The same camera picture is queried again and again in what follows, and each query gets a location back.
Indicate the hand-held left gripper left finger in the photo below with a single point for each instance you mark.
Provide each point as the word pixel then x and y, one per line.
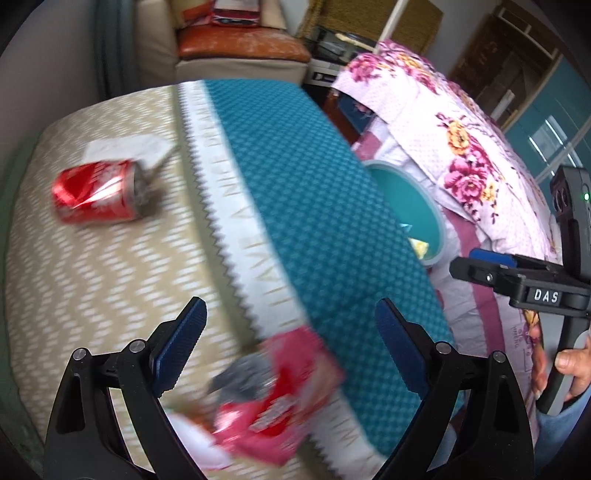
pixel 180 347

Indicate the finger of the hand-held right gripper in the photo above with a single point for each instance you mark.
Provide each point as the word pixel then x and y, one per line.
pixel 480 275
pixel 489 257

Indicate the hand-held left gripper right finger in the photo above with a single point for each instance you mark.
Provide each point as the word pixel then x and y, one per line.
pixel 400 351

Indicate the teal round waste bin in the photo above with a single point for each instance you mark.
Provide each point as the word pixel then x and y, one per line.
pixel 406 203

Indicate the red snack wrapper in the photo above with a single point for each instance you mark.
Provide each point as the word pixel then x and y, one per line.
pixel 286 397

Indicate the person's right hand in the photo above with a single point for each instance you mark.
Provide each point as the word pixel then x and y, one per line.
pixel 575 364

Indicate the yellow wrapper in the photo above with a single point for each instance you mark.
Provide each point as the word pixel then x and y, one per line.
pixel 419 247

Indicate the crumpled white paper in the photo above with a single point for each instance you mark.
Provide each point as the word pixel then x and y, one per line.
pixel 196 438

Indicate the pink floral bedsheet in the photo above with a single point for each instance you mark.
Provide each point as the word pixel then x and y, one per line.
pixel 461 147

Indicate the person's blue jeans leg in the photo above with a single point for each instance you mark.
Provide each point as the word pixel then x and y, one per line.
pixel 558 434

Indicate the red drink can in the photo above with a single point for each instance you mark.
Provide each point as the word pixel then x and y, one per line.
pixel 97 191

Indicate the teal and beige tablecloth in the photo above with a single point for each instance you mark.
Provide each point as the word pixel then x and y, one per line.
pixel 300 194

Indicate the dark wooden cabinet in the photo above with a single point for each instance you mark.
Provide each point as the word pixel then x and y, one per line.
pixel 503 64

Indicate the crumpled white tissue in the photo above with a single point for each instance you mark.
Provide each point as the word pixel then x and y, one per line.
pixel 124 147

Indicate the black stereo unit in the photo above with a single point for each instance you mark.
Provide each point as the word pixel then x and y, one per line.
pixel 332 50

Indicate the woven wicker cabinet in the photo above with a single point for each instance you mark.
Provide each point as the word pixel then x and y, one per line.
pixel 369 18

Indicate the cream leather sofa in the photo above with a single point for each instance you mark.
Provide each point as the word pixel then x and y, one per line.
pixel 157 50

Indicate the orange leather seat cushion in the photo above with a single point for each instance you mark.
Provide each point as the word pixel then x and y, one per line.
pixel 240 46

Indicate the red package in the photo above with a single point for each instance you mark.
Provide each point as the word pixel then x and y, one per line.
pixel 235 14

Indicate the teal window frame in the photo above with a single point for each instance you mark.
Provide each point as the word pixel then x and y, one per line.
pixel 549 129

